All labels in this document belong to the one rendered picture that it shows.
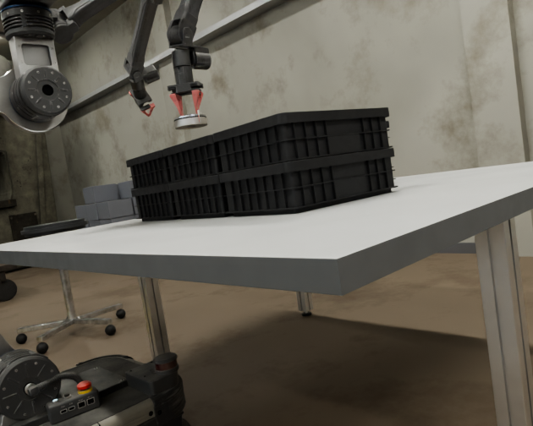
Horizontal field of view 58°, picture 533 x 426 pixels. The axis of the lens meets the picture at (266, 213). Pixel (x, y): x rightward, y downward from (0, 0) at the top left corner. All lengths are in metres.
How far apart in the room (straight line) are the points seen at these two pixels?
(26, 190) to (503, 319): 7.36
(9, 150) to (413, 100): 5.82
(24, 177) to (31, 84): 6.44
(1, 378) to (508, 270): 1.23
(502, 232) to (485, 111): 2.67
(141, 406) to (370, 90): 3.33
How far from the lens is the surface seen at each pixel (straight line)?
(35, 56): 1.62
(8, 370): 1.47
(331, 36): 4.50
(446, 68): 3.90
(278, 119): 1.10
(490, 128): 3.66
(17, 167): 7.94
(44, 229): 3.08
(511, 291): 1.06
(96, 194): 6.67
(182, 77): 1.58
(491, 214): 0.85
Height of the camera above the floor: 0.79
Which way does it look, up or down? 4 degrees down
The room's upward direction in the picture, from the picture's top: 9 degrees counter-clockwise
